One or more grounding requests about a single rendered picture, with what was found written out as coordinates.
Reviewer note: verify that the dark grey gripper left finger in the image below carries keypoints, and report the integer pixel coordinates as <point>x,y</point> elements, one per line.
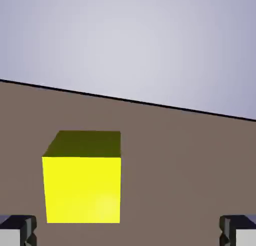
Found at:
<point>18,228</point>

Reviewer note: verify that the small yellow cube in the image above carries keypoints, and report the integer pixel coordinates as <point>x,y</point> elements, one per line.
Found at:
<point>82,190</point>

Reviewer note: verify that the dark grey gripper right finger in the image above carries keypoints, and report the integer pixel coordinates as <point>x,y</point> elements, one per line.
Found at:
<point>238,228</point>

